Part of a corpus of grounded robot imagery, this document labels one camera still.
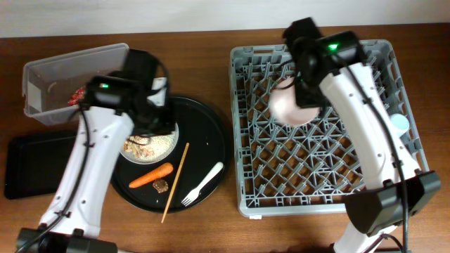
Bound white saucer plate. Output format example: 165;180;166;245
269;77;319;126

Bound red snack wrapper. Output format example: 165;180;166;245
67;87;86;106

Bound blue plastic cup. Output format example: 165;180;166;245
390;113;410;137

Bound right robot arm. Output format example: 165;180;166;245
285;32;441;252

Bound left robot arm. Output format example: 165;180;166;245
16;76;174;253

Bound grey dishwasher rack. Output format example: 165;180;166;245
229;39;430;218

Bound clear plastic waste bin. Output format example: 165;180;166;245
22;43;129;126

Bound white rice pile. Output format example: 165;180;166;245
150;132;176;160

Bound grey plate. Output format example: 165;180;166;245
120;124;179;164

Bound orange carrot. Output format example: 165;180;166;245
129;163;174;188

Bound wooden chopstick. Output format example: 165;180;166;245
160;143;190;223

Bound round black serving tray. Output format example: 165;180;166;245
111;96;232;213

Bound brown food scrap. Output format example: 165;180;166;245
153;179;169;193

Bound white plastic fork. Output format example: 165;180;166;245
181;162;224;207

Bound black rectangular tray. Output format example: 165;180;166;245
4;130;77;200

